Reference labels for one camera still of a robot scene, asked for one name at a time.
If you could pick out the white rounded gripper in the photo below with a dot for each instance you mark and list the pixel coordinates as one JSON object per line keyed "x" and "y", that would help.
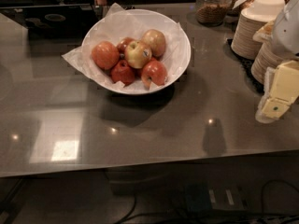
{"x": 286, "y": 32}

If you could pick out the yellow green apple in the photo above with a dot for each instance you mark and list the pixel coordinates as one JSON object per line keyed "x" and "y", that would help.
{"x": 137, "y": 54}

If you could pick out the red apple front right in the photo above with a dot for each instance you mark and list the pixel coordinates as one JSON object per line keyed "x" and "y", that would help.
{"x": 153, "y": 72}

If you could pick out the pale apple back right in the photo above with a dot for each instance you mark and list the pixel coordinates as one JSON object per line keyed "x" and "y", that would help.
{"x": 156, "y": 40}

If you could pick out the white bowl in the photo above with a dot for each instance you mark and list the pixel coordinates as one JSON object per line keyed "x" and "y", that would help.
{"x": 174, "y": 47}

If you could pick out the dark red apple back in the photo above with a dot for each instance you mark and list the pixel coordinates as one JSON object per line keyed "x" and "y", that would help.
{"x": 124, "y": 43}

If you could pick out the red apple front left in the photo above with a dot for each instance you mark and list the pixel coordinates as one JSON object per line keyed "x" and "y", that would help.
{"x": 123, "y": 72}

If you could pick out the red apple far left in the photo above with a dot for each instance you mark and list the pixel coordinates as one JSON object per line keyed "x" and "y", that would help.
{"x": 105, "y": 55}

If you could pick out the front stack paper plates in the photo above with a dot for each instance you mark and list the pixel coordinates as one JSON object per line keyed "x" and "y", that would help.
{"x": 265, "y": 58}

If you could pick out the stack paper plates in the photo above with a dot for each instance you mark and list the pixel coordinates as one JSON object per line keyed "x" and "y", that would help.
{"x": 249, "y": 23}
{"x": 265, "y": 58}

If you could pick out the black mat under plates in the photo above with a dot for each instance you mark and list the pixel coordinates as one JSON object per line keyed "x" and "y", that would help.
{"x": 251, "y": 81}

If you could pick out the back stack paper plates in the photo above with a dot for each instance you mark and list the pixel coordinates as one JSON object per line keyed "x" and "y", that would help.
{"x": 249, "y": 23}

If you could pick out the white paper bowls stack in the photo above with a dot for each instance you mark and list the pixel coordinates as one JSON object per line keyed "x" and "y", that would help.
{"x": 263, "y": 10}

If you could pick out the glass jar of cereal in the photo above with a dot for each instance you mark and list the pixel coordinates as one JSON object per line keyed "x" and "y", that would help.
{"x": 211, "y": 12}

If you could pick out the white paper liner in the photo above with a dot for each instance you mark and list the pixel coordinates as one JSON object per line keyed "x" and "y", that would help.
{"x": 124, "y": 22}

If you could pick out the black laptop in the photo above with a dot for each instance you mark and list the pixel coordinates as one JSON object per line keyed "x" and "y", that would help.
{"x": 56, "y": 21}

